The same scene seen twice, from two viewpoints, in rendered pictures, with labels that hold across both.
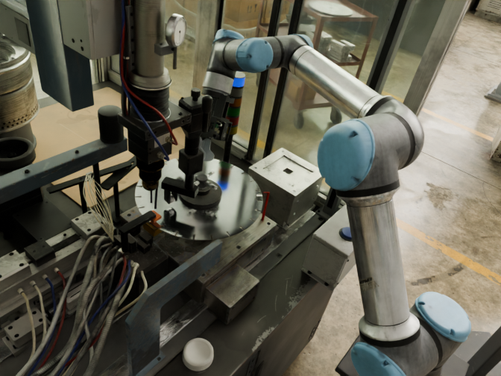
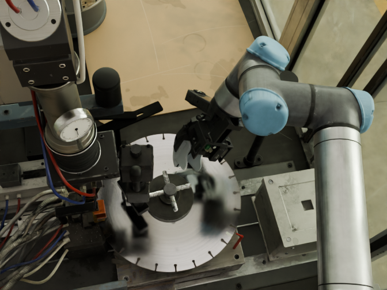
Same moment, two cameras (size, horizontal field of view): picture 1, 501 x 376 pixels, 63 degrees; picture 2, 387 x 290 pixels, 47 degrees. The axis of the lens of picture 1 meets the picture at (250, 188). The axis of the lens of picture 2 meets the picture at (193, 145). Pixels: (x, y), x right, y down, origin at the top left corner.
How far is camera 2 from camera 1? 61 cm
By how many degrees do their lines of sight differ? 32
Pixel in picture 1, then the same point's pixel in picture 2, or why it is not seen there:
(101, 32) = (7, 86)
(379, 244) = not seen: outside the picture
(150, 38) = (49, 116)
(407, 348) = not seen: outside the picture
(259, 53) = (262, 118)
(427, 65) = not seen: outside the picture
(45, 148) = (109, 29)
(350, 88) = (333, 244)
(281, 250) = (246, 281)
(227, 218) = (169, 247)
